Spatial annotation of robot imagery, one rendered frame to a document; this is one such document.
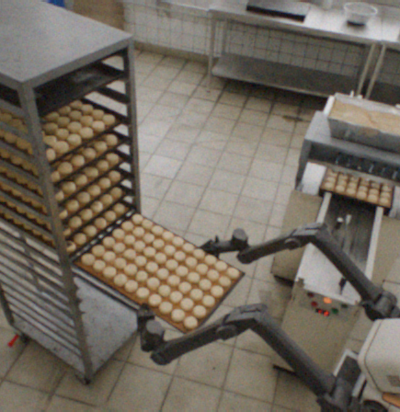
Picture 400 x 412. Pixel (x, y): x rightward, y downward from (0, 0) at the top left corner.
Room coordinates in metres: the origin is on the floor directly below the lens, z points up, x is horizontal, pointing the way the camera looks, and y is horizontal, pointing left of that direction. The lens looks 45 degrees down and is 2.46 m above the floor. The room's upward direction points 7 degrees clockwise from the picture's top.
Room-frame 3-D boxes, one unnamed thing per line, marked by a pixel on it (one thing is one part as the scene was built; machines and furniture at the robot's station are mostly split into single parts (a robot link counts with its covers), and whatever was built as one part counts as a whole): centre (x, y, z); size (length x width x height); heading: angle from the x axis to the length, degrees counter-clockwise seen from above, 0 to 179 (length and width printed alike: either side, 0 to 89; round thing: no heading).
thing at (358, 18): (5.03, -1.06, 0.94); 0.33 x 0.33 x 0.12
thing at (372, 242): (2.32, -0.92, 0.87); 2.01 x 0.03 x 0.07; 165
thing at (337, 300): (1.41, -0.53, 0.77); 0.24 x 0.04 x 0.14; 75
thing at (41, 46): (1.55, 0.79, 0.93); 0.64 x 0.51 x 1.78; 63
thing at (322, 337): (1.76, -0.62, 0.45); 0.70 x 0.34 x 0.90; 165
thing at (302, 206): (2.71, -0.87, 0.42); 1.28 x 0.72 x 0.84; 165
